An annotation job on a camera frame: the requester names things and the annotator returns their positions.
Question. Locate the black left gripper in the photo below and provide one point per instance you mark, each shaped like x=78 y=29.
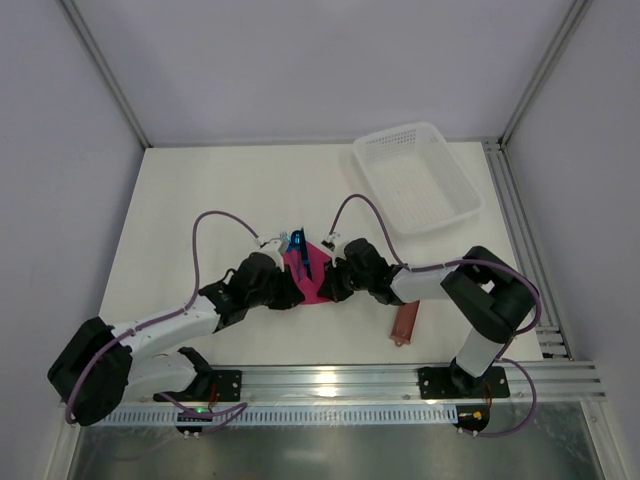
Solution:
x=288 y=292

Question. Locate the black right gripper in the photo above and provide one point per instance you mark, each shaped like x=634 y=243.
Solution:
x=331 y=282

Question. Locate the pink paper napkin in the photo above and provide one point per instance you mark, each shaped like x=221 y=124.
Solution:
x=308 y=285

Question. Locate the blue metallic fork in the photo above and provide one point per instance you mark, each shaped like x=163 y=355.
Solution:
x=285 y=240

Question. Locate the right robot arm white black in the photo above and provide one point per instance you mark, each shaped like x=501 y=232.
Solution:
x=490 y=295

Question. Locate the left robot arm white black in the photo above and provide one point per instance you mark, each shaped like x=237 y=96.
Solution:
x=103 y=365

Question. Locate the brown utensil tray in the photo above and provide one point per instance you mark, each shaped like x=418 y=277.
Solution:
x=404 y=322

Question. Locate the white plastic basket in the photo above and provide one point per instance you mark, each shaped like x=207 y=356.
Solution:
x=416 y=178

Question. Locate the left controller board black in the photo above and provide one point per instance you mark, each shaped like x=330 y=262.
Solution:
x=195 y=417

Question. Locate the controller board black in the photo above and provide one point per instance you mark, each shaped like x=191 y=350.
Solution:
x=195 y=417
x=472 y=422

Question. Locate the right controller board black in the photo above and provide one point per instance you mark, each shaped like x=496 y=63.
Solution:
x=472 y=422

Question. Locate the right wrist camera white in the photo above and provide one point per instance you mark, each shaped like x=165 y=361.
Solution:
x=334 y=245

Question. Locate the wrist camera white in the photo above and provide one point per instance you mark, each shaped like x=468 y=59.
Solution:
x=334 y=245
x=274 y=248

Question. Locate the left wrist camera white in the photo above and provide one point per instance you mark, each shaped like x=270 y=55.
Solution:
x=274 y=248

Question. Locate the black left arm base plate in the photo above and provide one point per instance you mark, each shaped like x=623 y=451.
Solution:
x=220 y=385

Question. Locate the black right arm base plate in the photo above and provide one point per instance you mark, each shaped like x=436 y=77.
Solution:
x=440 y=383

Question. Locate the white slotted cable duct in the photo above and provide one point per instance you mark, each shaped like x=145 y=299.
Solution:
x=292 y=415

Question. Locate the right side aluminium rail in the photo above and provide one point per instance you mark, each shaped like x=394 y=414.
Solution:
x=550 y=331

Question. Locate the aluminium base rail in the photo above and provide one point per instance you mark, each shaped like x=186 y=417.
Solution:
x=546 y=381

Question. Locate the right aluminium frame post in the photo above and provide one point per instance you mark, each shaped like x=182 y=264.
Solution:
x=560 y=40

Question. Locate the aluminium frame post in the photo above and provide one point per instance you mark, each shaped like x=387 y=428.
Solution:
x=560 y=40
x=88 y=42

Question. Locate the left aluminium frame post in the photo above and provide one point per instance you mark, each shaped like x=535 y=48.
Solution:
x=88 y=42

